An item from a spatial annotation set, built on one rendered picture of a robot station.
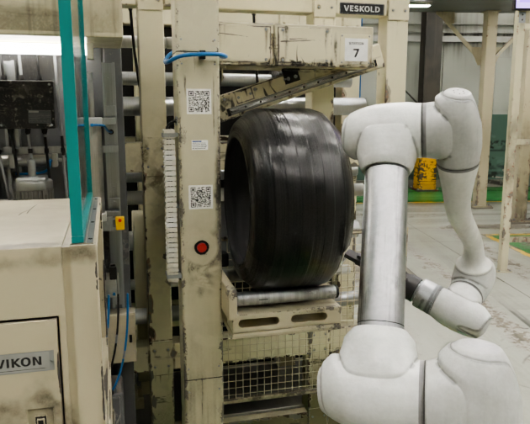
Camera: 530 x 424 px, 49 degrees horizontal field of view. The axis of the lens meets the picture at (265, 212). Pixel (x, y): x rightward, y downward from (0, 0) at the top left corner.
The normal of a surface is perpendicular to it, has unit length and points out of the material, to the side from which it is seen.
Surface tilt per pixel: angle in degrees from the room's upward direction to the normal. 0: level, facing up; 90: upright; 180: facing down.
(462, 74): 90
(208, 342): 90
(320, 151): 55
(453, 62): 90
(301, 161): 60
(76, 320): 90
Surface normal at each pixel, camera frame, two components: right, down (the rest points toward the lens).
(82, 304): 0.25, 0.17
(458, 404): -0.40, 0.04
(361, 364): -0.34, -0.44
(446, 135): -0.10, 0.45
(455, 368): -0.63, -0.48
